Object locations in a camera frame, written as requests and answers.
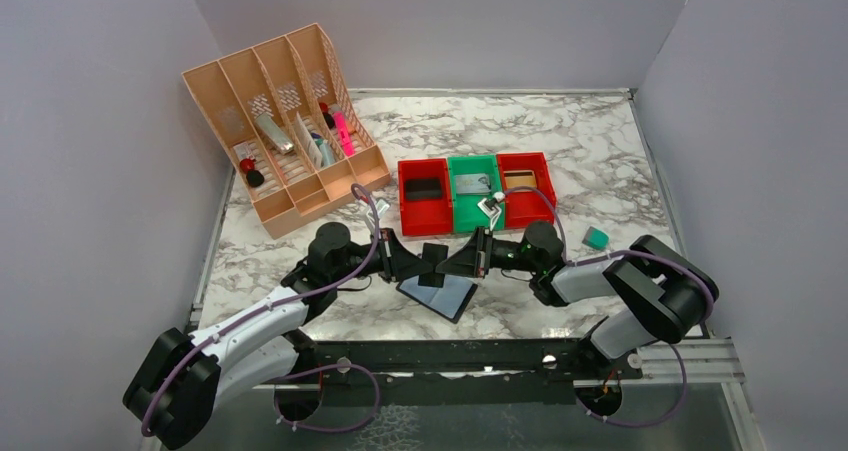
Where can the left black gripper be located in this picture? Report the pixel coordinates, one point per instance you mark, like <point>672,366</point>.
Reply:
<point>397,263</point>

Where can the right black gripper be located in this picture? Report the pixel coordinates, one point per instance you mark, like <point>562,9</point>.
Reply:
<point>473,259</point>

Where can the black leather card holder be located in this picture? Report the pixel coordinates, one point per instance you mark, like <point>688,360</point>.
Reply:
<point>448,301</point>

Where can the grey card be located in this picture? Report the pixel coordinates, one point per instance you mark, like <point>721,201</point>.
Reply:
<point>423,189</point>

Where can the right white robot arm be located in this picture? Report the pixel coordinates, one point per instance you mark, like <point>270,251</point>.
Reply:
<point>664,294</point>

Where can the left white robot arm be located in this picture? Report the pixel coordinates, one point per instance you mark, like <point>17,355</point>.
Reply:
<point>185,376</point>

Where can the silver card in bin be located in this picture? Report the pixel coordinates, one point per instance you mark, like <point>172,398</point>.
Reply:
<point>472,184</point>

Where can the gold card in bin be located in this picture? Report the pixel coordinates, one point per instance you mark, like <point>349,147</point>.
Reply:
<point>519,178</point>

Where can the left red bin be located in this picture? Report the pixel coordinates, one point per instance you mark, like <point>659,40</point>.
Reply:
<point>426,205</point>

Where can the red bin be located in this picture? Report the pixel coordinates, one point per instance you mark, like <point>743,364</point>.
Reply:
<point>426,205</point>
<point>524,205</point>

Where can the right red bin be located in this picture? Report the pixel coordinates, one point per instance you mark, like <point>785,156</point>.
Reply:
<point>524,205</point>

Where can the green bin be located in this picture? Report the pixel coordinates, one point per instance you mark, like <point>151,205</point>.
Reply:
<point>466,214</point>

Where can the teal eraser block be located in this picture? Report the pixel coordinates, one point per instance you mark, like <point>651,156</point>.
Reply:
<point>596,238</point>

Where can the pink highlighter marker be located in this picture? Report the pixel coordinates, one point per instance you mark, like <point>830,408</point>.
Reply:
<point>343,134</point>

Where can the white paper pad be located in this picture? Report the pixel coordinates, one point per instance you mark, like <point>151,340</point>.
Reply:
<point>307,142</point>

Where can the peach desk file organizer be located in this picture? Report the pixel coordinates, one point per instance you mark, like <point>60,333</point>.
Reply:
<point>298,72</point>

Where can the red and black stamp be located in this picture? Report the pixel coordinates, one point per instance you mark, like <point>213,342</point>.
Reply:
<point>253,177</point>

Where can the silver stapler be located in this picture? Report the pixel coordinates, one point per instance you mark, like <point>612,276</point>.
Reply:
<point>274,133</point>

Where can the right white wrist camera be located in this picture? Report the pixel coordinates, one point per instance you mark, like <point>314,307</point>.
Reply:
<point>491,208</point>

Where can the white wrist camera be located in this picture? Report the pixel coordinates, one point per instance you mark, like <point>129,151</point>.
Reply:
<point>373,212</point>
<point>491,208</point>

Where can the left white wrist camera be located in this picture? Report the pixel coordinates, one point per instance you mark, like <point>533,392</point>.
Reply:
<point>373,212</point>

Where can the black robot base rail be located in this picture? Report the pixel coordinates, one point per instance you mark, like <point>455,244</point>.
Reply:
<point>447,372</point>

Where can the aluminium frame rail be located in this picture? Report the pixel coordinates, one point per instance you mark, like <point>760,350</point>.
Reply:
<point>705,361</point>

